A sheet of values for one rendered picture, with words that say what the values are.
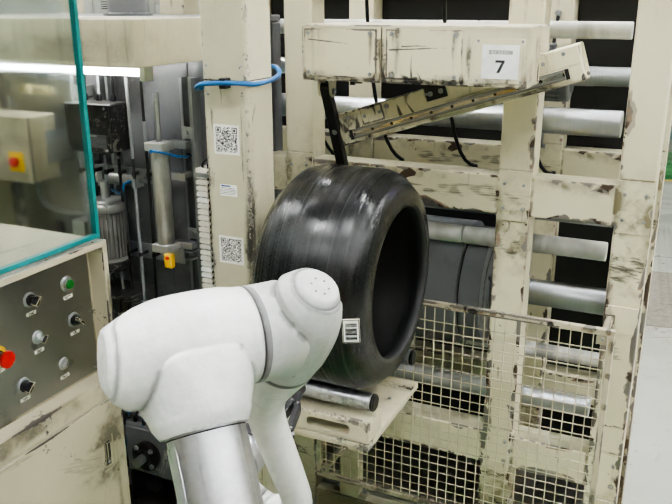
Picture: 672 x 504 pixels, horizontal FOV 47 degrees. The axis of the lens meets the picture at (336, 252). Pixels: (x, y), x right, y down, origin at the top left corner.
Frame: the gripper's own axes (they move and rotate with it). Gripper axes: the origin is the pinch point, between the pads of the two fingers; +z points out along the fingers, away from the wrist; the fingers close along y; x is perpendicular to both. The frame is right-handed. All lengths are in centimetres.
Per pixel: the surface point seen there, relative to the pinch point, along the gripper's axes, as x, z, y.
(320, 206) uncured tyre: -35.8, 23.0, 2.1
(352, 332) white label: -11.7, 10.4, -10.1
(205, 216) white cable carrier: -25, 31, 41
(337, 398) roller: 12.7, 16.9, -1.7
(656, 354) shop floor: 140, 271, -69
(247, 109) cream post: -54, 35, 26
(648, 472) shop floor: 123, 150, -74
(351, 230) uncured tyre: -32.5, 19.3, -7.1
